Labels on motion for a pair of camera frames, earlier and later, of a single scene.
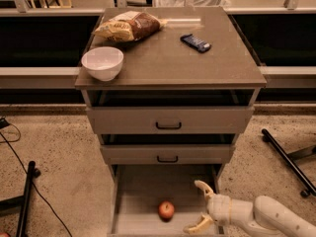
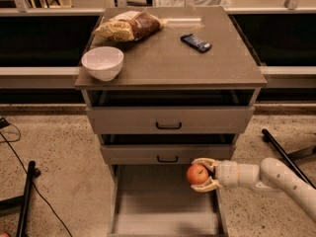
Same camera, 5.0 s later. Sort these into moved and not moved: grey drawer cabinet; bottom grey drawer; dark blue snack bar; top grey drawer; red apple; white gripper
Moved: red apple; white gripper
Not moved: top grey drawer; dark blue snack bar; grey drawer cabinet; bottom grey drawer
